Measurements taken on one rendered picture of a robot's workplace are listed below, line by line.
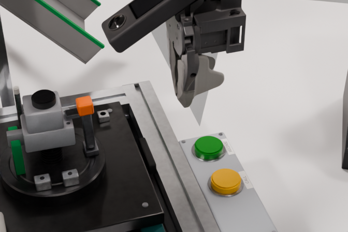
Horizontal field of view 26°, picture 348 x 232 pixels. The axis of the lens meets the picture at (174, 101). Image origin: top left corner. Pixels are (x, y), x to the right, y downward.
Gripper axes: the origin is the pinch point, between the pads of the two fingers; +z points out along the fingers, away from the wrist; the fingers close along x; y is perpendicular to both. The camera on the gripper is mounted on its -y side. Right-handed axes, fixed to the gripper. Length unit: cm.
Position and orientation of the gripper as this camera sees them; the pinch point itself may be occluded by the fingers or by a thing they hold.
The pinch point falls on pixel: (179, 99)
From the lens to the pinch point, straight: 99.6
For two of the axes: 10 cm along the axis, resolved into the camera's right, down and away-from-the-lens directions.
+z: 0.0, 7.8, 6.2
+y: 9.6, -1.8, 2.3
